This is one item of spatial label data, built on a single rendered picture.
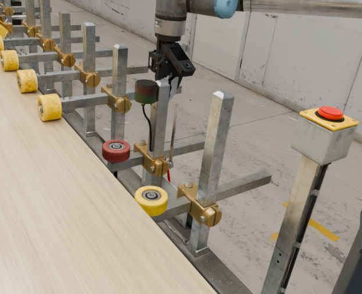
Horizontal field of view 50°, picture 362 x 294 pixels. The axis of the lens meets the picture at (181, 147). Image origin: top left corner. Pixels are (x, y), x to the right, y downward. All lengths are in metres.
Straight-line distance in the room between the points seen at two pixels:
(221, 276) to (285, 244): 0.30
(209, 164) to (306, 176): 0.28
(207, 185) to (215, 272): 0.24
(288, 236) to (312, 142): 0.21
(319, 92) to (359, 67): 0.47
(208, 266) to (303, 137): 0.52
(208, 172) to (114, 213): 0.24
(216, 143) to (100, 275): 0.38
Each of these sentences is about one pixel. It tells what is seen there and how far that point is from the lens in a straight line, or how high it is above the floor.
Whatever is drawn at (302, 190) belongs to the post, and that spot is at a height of 1.08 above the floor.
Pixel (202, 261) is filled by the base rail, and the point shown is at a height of 0.70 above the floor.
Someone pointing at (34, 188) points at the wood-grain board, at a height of 0.90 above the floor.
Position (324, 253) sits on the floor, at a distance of 2.37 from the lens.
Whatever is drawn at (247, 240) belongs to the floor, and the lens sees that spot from 2.27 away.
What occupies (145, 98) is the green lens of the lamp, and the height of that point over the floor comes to 1.07.
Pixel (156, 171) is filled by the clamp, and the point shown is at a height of 0.85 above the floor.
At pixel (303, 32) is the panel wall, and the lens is 4.07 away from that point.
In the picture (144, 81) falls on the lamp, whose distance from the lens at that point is 1.05.
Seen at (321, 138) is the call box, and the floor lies 1.20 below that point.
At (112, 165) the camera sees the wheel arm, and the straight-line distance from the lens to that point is 1.14.
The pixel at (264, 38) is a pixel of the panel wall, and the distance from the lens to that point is 4.38.
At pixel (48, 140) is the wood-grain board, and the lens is 1.17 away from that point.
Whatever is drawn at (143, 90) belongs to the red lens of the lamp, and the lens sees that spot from 1.02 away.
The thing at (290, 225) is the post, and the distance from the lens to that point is 0.78.
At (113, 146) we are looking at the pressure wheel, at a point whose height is 0.91.
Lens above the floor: 1.46
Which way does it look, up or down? 29 degrees down
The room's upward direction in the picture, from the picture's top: 7 degrees clockwise
